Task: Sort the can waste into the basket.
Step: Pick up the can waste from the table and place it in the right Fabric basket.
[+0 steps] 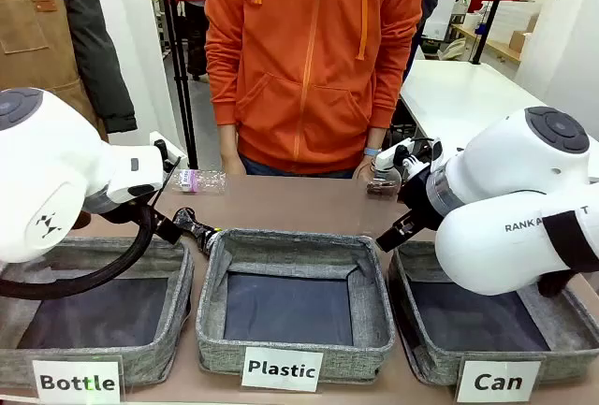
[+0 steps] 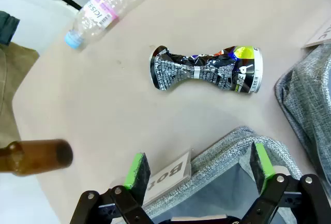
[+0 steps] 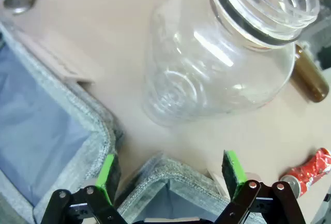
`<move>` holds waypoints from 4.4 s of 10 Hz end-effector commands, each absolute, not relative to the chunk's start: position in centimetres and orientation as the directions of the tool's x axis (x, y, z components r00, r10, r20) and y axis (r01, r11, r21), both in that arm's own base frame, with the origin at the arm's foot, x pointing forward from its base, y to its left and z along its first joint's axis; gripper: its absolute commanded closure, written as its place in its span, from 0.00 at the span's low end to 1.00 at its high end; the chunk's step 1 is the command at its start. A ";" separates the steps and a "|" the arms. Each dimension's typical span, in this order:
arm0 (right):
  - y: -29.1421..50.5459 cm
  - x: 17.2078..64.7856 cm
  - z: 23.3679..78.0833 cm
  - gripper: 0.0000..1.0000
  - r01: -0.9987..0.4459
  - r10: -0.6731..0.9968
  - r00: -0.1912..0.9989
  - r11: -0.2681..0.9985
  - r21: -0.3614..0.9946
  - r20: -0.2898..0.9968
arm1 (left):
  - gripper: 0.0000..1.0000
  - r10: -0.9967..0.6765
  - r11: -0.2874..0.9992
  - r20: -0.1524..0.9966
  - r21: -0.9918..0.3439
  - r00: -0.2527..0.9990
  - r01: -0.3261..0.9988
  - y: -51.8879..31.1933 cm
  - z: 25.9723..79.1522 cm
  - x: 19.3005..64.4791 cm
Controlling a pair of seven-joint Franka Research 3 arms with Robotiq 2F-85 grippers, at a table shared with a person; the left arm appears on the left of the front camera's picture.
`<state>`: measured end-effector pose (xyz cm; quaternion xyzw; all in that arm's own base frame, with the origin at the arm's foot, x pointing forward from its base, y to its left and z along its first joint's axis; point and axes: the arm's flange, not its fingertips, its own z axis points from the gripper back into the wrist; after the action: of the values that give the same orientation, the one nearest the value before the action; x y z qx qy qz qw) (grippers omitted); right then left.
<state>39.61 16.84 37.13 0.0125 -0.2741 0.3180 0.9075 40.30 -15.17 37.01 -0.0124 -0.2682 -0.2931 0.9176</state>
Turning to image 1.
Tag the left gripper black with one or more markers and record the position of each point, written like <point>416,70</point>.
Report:
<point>180,220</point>

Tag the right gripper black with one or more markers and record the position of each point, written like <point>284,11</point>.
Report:
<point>419,194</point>

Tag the person's left forearm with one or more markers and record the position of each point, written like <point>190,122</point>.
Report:
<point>390,87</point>

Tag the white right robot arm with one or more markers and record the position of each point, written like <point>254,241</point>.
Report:
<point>505,166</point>

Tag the person's right forearm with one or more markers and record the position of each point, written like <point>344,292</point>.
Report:
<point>224,87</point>

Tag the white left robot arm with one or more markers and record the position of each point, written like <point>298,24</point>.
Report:
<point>47,166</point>

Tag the grey fabric basket labelled Bottle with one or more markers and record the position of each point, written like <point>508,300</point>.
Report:
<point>173,321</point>

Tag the grey fabric basket labelled Can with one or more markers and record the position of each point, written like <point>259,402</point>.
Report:
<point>421,358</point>

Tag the grey fabric basket labelled Plastic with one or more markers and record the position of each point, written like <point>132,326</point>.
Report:
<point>290,358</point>

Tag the white Can label card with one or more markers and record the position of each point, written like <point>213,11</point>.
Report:
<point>498,381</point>

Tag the person's left hand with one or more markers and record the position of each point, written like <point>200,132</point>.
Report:
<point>365,171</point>

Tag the person's right hand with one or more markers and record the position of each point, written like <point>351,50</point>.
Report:
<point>232,164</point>

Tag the clear bottle with pink label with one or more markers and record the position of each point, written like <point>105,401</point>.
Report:
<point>196,181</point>

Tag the light blue wristband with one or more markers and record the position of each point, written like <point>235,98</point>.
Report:
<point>372,150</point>

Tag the white side table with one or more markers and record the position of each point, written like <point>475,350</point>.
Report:
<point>458,96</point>

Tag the white Plastic label card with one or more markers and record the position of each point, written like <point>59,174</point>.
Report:
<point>282,369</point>

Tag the black tripod stand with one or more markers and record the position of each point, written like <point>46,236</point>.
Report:
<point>180,59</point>

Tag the person in orange hoodie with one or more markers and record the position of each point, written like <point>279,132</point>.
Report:
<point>309,73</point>

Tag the white Bottle label card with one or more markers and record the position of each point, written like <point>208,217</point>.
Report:
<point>77,381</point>

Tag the wooden workbench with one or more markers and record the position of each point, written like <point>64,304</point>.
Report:
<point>486,47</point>

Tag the white box with print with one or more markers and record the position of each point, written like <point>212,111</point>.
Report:
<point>442,12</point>

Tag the person in dark blue clothes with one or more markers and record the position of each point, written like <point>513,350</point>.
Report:
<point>426,3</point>

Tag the brown cardboard box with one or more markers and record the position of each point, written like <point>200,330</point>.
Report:
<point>521,38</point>

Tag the person in brown apron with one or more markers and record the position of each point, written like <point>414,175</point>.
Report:
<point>70,40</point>

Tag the stack of white boxes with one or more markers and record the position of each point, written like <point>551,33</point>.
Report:
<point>507,17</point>

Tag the black slanted pole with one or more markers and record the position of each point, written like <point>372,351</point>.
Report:
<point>491,7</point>

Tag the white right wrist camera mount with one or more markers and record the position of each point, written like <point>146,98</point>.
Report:
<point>404,154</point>

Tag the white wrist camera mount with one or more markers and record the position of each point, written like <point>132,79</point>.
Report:
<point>165,152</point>
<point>404,154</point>

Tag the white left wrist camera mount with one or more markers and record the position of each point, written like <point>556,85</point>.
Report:
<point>165,152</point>

